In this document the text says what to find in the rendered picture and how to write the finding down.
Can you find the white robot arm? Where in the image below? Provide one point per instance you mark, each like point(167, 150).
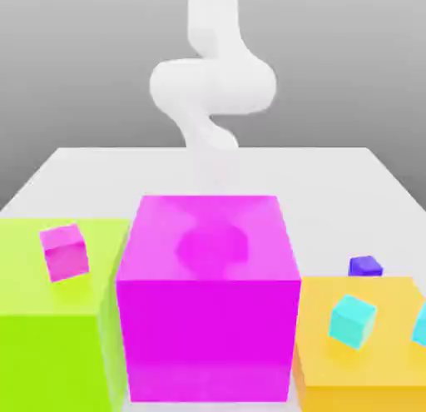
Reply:
point(213, 82)

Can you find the small pink cube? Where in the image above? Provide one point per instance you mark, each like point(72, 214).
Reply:
point(65, 255)

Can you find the small purple cube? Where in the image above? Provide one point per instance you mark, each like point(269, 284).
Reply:
point(364, 266)

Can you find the small cyan cube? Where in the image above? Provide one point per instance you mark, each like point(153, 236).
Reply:
point(351, 320)
point(420, 328)

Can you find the large magenta box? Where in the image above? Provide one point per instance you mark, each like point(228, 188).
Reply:
point(208, 318)

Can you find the large orange box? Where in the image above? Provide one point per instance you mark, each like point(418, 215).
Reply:
point(359, 372)

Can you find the large lime green box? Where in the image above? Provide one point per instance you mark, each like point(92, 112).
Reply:
point(40, 352)

